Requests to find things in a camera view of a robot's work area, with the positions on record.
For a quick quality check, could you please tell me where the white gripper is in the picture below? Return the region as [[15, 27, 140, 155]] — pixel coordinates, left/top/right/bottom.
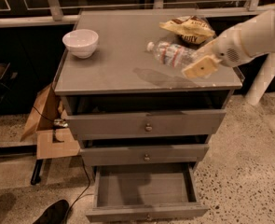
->
[[182, 24, 253, 78]]

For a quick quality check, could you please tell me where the clear plastic water bottle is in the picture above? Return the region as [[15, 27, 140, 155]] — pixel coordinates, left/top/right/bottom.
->
[[146, 41, 196, 69]]

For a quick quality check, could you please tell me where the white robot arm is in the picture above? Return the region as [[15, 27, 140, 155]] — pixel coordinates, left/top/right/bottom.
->
[[182, 8, 275, 78]]

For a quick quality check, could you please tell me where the grey top drawer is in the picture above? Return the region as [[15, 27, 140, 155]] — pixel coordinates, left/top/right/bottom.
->
[[67, 109, 226, 140]]

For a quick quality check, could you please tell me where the grey drawer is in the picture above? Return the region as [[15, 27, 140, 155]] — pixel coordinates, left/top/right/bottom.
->
[[87, 163, 208, 223], [80, 144, 209, 166], [67, 109, 226, 140]]

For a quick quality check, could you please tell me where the grey wooden drawer cabinet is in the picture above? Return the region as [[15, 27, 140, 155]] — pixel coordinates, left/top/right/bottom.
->
[[51, 9, 245, 170]]

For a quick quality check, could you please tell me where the grey middle drawer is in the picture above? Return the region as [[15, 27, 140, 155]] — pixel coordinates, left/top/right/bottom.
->
[[80, 144, 209, 166]]

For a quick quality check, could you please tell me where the grey bottom drawer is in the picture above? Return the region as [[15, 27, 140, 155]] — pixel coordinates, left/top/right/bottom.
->
[[87, 163, 208, 223]]

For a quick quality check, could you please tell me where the yellow chip bag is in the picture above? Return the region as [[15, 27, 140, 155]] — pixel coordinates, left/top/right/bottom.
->
[[159, 16, 215, 45]]

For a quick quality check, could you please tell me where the white ceramic bowl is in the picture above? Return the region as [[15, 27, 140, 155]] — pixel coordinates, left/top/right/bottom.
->
[[62, 29, 99, 59]]

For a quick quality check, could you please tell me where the brown cardboard box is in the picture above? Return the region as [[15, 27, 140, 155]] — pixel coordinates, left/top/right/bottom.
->
[[21, 84, 80, 160]]

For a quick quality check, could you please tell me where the black metal stand leg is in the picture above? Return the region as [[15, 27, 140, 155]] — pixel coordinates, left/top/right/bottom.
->
[[31, 160, 43, 185]]

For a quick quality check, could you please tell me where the black shoe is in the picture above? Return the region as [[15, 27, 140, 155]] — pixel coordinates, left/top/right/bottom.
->
[[33, 200, 69, 224]]

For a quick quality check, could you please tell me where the white window railing frame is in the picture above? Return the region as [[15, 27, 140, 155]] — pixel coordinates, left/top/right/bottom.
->
[[0, 0, 275, 29]]

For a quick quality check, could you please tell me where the black cable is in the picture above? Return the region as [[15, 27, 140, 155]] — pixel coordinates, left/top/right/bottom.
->
[[31, 105, 91, 224]]

